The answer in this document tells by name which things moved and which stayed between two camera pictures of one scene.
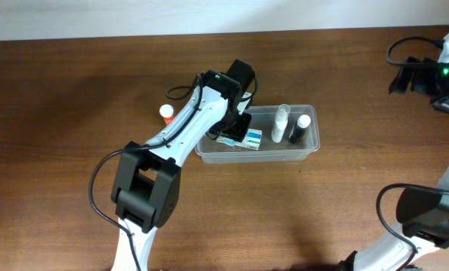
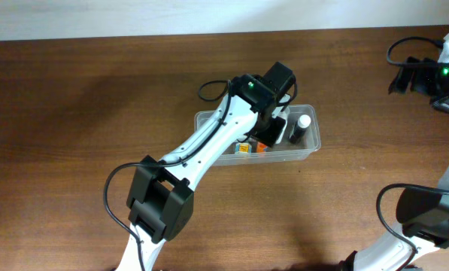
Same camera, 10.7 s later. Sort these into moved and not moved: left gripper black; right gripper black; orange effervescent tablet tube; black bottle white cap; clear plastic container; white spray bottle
Moved: left gripper black; orange effervescent tablet tube
Not moved: right gripper black; clear plastic container; black bottle white cap; white spray bottle
